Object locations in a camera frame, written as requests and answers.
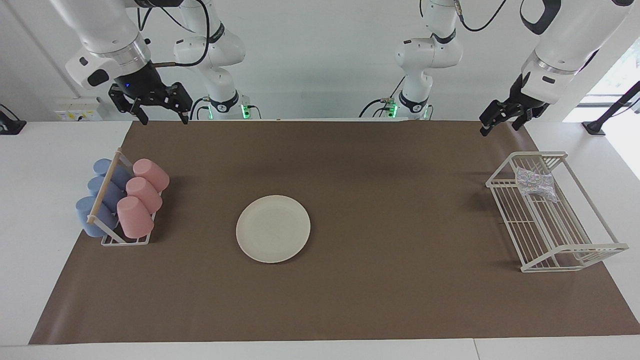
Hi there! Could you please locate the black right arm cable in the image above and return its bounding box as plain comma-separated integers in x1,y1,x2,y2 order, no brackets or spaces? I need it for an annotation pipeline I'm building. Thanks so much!
136,0,211,68

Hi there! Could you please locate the cup rack with wooden bar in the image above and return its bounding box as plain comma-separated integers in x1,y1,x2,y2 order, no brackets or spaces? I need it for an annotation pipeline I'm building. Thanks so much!
86,147,163,247

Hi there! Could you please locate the black right base cable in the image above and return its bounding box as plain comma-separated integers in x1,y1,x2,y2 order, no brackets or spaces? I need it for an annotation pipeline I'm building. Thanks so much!
189,96,212,121

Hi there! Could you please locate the black base cable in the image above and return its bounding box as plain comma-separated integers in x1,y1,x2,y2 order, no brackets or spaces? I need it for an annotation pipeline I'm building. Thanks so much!
359,75,406,119
189,96,212,121

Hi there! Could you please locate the black angled stand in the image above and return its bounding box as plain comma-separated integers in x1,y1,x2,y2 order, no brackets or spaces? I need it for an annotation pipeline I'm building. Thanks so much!
581,80,640,136

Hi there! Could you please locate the pink plastic cup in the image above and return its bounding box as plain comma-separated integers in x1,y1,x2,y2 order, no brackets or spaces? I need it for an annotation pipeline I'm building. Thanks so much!
116,196,155,239
132,158,170,193
125,177,163,214

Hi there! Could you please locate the black left base cable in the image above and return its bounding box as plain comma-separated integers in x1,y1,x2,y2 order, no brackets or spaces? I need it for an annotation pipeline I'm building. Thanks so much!
359,75,406,119

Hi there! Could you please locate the blue plastic cup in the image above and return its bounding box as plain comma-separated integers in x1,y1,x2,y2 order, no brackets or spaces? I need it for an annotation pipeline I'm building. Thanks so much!
87,176,126,211
93,158,133,188
75,196,120,238

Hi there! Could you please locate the clear plastic bag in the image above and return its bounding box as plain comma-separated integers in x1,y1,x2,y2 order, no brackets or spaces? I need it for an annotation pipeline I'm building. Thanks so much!
515,166,558,202

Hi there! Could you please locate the cream round plate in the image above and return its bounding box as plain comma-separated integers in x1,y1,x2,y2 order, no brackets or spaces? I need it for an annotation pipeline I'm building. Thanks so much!
236,195,311,264

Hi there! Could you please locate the white wall power outlet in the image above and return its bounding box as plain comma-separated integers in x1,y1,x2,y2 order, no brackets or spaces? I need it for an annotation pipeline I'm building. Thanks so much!
54,97,105,122

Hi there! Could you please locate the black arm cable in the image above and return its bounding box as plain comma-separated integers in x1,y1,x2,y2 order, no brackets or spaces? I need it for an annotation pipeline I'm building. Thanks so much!
452,0,508,32
136,0,211,68

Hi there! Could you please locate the brown table mat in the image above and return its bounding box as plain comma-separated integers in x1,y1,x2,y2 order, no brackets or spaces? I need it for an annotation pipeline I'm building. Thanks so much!
28,120,640,346

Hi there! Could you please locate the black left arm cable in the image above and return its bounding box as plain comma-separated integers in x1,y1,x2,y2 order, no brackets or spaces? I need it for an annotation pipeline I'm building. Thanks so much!
452,0,508,32

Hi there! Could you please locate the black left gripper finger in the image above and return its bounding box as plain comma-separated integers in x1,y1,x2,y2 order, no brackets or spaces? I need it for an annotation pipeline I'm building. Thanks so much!
511,109,532,132
479,100,507,137

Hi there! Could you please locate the white wire dish rack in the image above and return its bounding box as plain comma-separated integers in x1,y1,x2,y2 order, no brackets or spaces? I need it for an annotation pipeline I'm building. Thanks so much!
485,151,630,273

